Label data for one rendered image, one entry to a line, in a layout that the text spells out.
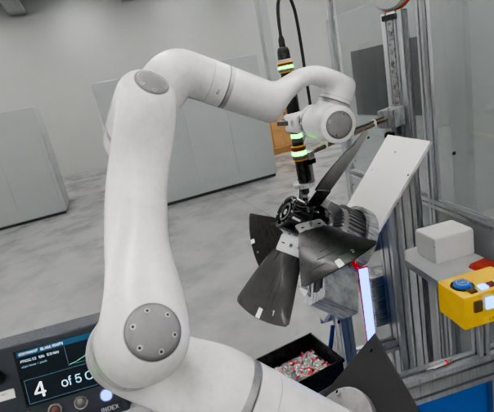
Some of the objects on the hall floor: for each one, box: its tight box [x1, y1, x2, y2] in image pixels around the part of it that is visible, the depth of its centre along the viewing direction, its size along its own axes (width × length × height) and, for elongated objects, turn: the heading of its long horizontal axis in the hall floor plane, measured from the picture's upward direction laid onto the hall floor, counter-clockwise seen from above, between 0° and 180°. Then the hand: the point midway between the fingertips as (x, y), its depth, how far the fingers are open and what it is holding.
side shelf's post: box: [444, 315, 461, 357], centre depth 172 cm, size 4×4×83 cm
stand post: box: [379, 203, 415, 373], centre depth 166 cm, size 4×9×115 cm, turn 44°
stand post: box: [332, 315, 357, 369], centre depth 166 cm, size 4×9×91 cm, turn 44°
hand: (294, 118), depth 121 cm, fingers closed on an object, 4 cm apart
